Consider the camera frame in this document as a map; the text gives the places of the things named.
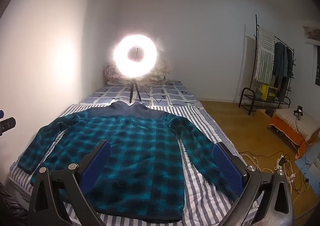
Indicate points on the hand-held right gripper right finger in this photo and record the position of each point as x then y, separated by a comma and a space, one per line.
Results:
227, 166

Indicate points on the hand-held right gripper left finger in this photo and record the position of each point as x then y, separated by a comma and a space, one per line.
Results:
97, 163

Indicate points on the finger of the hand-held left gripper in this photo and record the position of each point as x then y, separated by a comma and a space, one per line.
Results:
8, 125

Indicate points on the teal plaid fleece jacket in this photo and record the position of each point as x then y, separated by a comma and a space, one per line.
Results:
140, 146

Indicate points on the black clothes rack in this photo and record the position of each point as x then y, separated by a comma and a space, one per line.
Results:
256, 31

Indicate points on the grey striped quilt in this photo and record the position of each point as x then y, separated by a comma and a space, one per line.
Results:
200, 186

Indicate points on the white power strip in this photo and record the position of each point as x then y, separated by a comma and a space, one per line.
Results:
290, 178

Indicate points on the orange covered mattress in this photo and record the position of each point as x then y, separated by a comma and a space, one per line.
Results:
287, 133

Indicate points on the black tripod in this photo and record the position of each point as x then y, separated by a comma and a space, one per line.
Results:
131, 88

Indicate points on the blue floor mat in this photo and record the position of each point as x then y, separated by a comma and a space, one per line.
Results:
310, 168

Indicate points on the yellow box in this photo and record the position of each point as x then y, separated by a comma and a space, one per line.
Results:
268, 92

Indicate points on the blue patterned bedsheet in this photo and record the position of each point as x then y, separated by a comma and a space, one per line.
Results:
172, 91

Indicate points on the floral folded duvet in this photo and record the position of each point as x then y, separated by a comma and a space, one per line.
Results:
160, 73

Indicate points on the grey-green hanging jacket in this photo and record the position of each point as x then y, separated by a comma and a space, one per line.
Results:
280, 66

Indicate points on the striped hanging towel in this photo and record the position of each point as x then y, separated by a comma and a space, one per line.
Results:
265, 56

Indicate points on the black hanging garment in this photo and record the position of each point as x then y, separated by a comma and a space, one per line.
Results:
290, 66

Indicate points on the small black camera stand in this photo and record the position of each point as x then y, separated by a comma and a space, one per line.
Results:
298, 111

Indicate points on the dark speckled wall poster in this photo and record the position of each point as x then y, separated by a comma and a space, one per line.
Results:
318, 66

